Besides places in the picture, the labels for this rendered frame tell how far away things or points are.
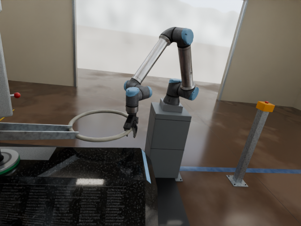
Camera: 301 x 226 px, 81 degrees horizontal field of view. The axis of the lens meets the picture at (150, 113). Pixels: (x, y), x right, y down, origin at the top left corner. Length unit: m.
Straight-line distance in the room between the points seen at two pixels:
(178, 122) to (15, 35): 5.42
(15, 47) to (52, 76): 1.18
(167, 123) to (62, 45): 4.63
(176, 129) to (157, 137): 0.23
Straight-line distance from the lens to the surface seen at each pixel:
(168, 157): 2.14
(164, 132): 1.96
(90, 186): 1.06
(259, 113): 2.31
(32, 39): 6.26
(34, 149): 1.35
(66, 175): 1.10
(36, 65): 6.31
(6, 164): 1.22
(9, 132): 1.15
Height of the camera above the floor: 1.50
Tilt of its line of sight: 21 degrees down
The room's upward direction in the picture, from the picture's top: 8 degrees clockwise
